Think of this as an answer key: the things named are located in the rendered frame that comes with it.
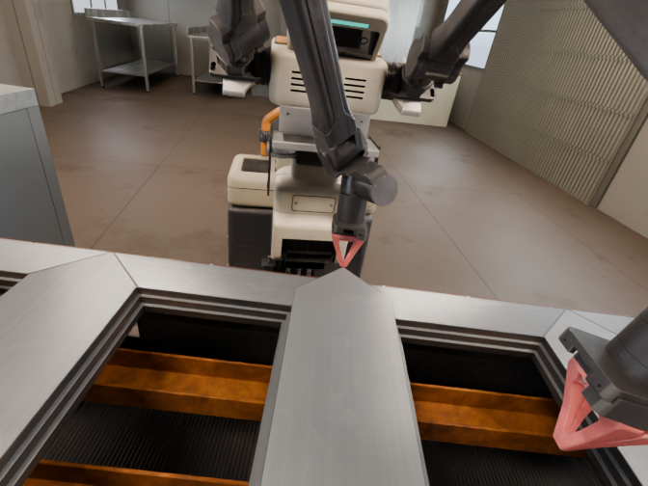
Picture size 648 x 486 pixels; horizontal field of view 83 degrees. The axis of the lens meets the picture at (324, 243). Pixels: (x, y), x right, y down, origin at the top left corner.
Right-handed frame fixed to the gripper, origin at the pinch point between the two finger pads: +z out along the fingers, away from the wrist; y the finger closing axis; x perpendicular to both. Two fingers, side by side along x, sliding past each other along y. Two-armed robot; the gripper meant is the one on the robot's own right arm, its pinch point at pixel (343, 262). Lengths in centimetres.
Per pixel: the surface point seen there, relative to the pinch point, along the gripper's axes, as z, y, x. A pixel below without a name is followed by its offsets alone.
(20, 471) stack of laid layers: 13, -42, 35
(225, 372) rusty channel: 19.5, -13.9, 20.1
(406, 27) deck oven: -222, 676, -111
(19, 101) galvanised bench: -23, 21, 81
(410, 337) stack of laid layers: 6.6, -15.8, -12.0
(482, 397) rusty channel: 18.4, -14.2, -28.4
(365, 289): 1.9, -8.2, -4.2
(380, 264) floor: 52, 150, -37
